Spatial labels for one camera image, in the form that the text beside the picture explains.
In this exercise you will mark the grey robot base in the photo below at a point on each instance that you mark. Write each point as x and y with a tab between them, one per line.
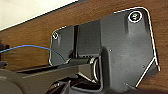
130	43

